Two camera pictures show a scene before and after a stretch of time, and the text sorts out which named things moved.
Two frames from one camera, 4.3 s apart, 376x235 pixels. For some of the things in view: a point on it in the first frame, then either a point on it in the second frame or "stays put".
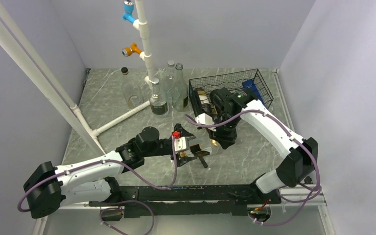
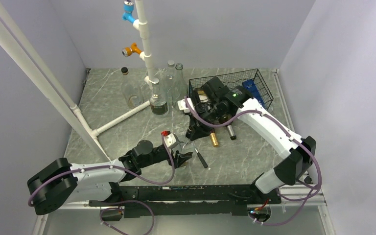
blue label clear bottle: [250, 85] stays put
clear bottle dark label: [158, 105] stays put
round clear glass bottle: [171, 78] stays put
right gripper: [226, 140] to [197, 130]
